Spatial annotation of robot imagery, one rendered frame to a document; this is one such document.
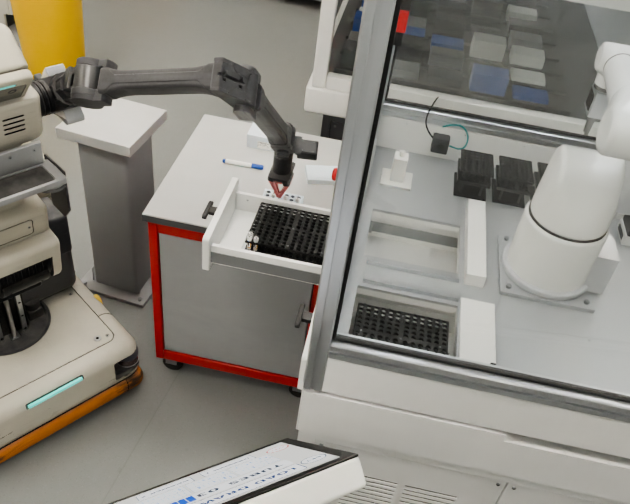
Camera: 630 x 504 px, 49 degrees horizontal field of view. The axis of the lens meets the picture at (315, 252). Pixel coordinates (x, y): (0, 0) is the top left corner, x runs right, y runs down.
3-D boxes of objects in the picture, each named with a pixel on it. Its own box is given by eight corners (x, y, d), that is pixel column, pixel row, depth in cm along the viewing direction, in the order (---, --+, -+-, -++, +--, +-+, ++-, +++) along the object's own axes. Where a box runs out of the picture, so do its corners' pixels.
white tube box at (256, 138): (246, 146, 238) (246, 134, 234) (252, 134, 244) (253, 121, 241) (281, 154, 237) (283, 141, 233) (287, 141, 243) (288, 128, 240)
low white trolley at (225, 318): (152, 374, 254) (141, 213, 204) (203, 266, 301) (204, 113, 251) (305, 408, 250) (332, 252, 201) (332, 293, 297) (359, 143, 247)
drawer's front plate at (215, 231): (202, 270, 180) (202, 238, 173) (231, 206, 202) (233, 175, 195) (208, 271, 180) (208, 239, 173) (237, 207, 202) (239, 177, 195)
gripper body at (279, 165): (295, 167, 209) (297, 147, 205) (288, 186, 202) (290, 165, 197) (274, 163, 210) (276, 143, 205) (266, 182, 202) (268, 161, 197)
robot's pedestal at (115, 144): (76, 287, 283) (50, 128, 233) (113, 244, 305) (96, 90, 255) (142, 308, 278) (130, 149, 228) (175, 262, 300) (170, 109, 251)
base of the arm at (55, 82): (78, 69, 174) (33, 81, 167) (89, 62, 168) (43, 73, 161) (91, 102, 176) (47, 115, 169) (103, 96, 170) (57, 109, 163)
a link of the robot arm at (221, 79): (236, 48, 144) (230, 93, 143) (264, 73, 157) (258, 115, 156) (68, 57, 161) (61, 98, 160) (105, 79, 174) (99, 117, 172)
